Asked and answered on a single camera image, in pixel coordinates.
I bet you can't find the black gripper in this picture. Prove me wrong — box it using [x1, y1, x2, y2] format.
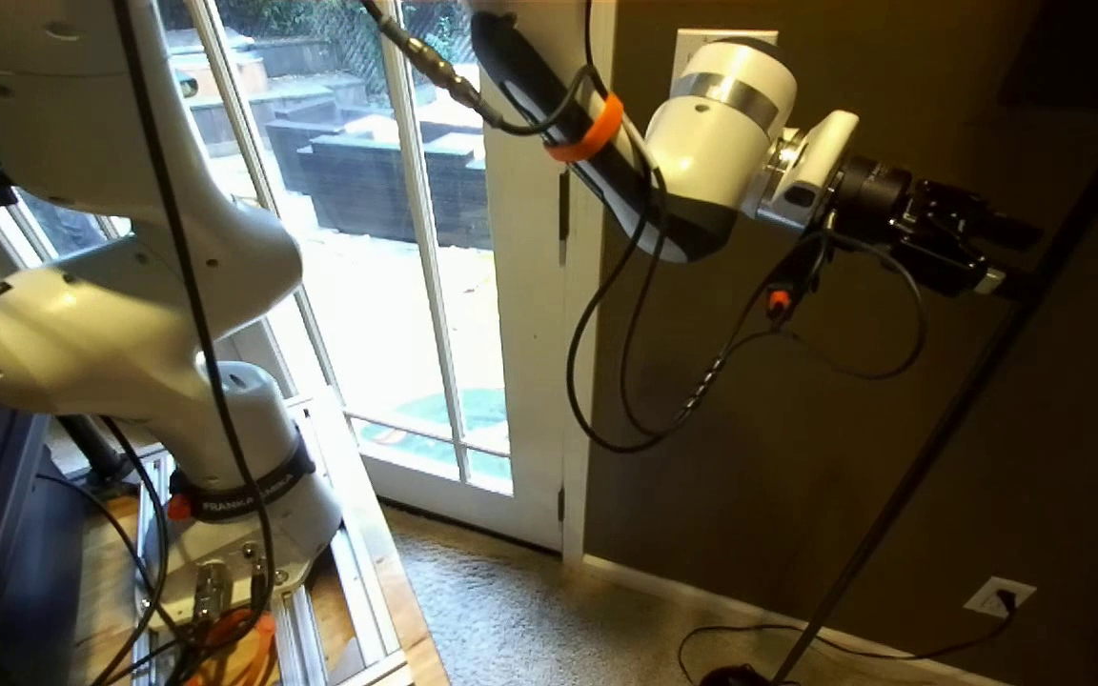
[831, 151, 1045, 299]

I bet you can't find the black floor lamp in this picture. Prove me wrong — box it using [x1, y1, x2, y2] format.
[696, 99, 1098, 686]

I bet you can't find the white framed glass door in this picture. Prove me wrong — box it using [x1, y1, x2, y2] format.
[0, 0, 594, 562]

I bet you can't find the dark outdoor block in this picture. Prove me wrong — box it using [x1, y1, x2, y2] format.
[294, 130, 497, 250]

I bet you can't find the white wall outlet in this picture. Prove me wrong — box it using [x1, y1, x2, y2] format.
[962, 572, 1041, 625]

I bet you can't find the black lamp power cord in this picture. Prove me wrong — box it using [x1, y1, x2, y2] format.
[675, 594, 1021, 686]

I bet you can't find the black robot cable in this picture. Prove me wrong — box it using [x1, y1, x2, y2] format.
[104, 0, 935, 686]

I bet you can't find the orange cable strap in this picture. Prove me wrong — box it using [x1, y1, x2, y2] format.
[545, 90, 630, 166]

